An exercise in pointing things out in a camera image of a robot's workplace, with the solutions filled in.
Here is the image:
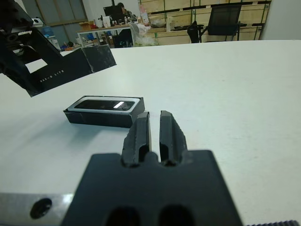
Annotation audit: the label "stacked wooden crates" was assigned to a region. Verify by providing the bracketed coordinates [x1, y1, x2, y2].
[145, 7, 269, 30]

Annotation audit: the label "window with brown frame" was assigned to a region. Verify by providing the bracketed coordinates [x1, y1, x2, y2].
[35, 0, 88, 27]

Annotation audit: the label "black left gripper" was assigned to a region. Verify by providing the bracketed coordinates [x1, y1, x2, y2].
[0, 0, 63, 90]

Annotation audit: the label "narrow black chair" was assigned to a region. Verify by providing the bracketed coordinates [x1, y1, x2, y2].
[187, 20, 206, 44]

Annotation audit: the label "clear plastic bag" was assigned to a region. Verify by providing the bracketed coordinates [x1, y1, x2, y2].
[166, 15, 175, 32]

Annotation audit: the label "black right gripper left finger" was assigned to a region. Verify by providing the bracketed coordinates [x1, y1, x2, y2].
[121, 111, 152, 167]

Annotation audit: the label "black box base white insert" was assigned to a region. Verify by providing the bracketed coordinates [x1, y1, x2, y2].
[63, 95, 145, 129]

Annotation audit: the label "long wooden crate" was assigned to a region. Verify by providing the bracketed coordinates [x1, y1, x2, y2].
[140, 0, 272, 16]
[151, 24, 263, 46]

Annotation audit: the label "pink white carton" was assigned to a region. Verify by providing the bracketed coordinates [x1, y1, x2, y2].
[138, 4, 151, 26]

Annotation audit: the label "seated person at desk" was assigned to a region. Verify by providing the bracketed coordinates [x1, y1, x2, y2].
[116, 2, 137, 24]

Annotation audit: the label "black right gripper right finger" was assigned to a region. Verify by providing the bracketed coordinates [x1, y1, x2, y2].
[158, 110, 189, 166]

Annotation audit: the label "wooden desk white frame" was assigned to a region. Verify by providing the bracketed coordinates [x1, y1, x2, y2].
[76, 23, 132, 48]

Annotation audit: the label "yellow-green plastic bag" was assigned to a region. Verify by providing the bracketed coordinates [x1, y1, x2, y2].
[135, 32, 158, 47]

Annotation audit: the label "black box lid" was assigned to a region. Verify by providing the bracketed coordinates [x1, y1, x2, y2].
[22, 44, 118, 97]

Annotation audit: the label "black computer monitor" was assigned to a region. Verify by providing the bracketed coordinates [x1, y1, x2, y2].
[103, 6, 125, 22]

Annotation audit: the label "grey bowl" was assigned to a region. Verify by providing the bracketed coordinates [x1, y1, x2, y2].
[150, 18, 167, 28]

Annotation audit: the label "white ribbed chair back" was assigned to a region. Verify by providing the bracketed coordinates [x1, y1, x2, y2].
[128, 22, 140, 45]

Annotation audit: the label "brown cardboard box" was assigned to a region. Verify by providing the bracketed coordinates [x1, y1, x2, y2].
[79, 21, 95, 30]

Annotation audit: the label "blue water jug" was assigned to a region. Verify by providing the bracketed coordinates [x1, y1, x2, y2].
[42, 25, 54, 38]

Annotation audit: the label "black mesh office chair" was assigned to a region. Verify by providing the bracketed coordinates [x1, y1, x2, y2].
[205, 4, 243, 43]

